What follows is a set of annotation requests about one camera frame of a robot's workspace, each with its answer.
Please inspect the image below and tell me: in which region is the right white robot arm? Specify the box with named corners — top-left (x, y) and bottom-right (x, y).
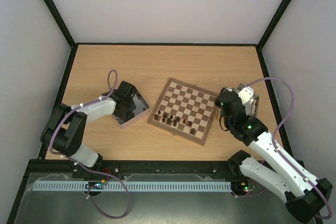
top-left (215, 88), bottom-right (333, 223)

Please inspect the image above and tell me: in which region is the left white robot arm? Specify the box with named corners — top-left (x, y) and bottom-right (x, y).
top-left (40, 81), bottom-right (137, 168)

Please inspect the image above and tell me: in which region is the pile of dark chess pieces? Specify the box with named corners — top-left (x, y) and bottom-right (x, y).
top-left (114, 91), bottom-right (147, 123)

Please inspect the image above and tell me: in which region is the wooden chess board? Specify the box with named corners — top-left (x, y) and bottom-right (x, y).
top-left (148, 78), bottom-right (218, 146)

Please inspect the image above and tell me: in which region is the pink tin tray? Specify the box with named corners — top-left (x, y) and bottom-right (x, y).
top-left (112, 81), bottom-right (150, 129)

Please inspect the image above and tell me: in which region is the gold tin tray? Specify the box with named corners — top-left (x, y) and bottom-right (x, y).
top-left (215, 83), bottom-right (259, 121)

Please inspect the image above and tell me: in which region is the light blue cable duct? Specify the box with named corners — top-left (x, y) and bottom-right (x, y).
top-left (32, 181), bottom-right (232, 193)

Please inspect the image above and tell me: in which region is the black frame rail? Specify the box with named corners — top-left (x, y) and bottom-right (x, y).
top-left (25, 159), bottom-right (246, 181)

